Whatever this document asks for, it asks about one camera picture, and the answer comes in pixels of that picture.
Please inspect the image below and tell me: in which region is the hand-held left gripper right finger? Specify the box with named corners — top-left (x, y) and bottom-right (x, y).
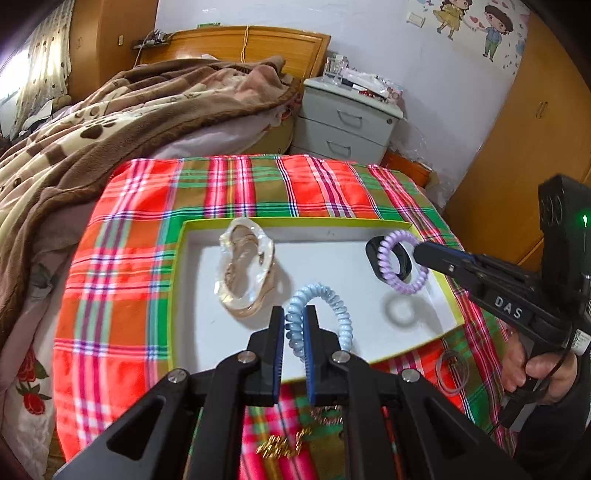
top-left (304, 306), bottom-right (534, 480)

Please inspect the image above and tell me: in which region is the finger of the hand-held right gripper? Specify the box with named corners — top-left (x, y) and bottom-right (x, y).
top-left (413, 241), bottom-right (479, 302)
top-left (450, 250), bottom-right (486, 267)

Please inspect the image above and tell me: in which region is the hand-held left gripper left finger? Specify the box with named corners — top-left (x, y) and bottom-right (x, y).
top-left (53, 306), bottom-right (286, 480)

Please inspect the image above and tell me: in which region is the blue spiral hair tie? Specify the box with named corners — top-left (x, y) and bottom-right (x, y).
top-left (284, 284), bottom-right (354, 370)

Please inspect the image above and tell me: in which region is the purple spiral hair tie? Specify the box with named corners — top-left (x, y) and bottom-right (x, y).
top-left (376, 231), bottom-right (430, 294)

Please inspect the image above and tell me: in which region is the pink rhinestone bracelet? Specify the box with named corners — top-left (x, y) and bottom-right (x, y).
top-left (309, 408), bottom-right (345, 428)

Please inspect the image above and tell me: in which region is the black wristband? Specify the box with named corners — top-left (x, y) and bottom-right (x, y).
top-left (365, 235), bottom-right (419, 284)

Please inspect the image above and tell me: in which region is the gold chain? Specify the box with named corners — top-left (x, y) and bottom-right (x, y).
top-left (256, 428), bottom-right (308, 462)

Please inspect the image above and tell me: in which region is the clear hair claw clip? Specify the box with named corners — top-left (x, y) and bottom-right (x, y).
top-left (213, 218), bottom-right (278, 318)

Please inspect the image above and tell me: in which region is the thin grey hair tie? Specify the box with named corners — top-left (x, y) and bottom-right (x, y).
top-left (435, 350), bottom-right (472, 396)

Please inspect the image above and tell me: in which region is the yellow-green cardboard tray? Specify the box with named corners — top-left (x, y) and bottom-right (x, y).
top-left (166, 218), bottom-right (465, 384)

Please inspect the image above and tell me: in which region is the person's right forearm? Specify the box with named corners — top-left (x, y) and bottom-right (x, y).
top-left (512, 355), bottom-right (591, 480)

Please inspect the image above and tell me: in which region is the person's right hand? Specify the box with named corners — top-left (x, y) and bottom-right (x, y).
top-left (501, 323), bottom-right (579, 407)

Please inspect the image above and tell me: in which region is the orange box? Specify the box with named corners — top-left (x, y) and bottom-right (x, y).
top-left (381, 150), bottom-right (432, 186)

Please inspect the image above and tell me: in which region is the clear plastic bag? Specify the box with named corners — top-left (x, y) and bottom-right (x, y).
top-left (392, 122), bottom-right (458, 206)

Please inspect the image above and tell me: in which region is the wooden wardrobe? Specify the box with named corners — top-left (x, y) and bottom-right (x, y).
top-left (443, 9), bottom-right (591, 278)
top-left (69, 0), bottom-right (160, 97)

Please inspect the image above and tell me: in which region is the red green plaid cloth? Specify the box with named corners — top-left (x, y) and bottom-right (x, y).
top-left (53, 154), bottom-right (518, 480)

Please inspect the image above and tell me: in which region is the grey nightstand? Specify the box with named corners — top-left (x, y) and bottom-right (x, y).
top-left (290, 76), bottom-right (404, 167)

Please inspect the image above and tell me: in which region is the clutter of small packets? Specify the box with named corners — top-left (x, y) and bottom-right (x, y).
top-left (342, 69), bottom-right (403, 101)

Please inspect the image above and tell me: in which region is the pale pink bedsheet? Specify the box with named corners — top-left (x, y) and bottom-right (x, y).
top-left (157, 111), bottom-right (296, 162)

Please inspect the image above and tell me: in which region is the clear glass cup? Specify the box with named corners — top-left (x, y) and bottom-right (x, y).
top-left (323, 54), bottom-right (348, 85)

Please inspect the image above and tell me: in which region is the floral bedsheet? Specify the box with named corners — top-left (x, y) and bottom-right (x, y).
top-left (0, 258), bottom-right (68, 460)

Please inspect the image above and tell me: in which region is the brown paw print blanket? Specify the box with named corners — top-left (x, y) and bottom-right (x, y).
top-left (0, 55), bottom-right (301, 352)

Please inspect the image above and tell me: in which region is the wooden bed headboard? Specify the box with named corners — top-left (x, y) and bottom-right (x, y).
top-left (139, 27), bottom-right (331, 79)

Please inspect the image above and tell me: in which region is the power strip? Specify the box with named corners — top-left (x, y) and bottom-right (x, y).
top-left (131, 30), bottom-right (174, 49)

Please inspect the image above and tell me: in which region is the dotted curtain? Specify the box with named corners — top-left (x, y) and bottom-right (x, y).
top-left (16, 0), bottom-right (75, 125)

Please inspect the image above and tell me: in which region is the window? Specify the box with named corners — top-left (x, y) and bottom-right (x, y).
top-left (0, 46), bottom-right (26, 123)

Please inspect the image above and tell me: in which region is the cartoon couple wall sticker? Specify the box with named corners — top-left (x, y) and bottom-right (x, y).
top-left (413, 0), bottom-right (527, 63)

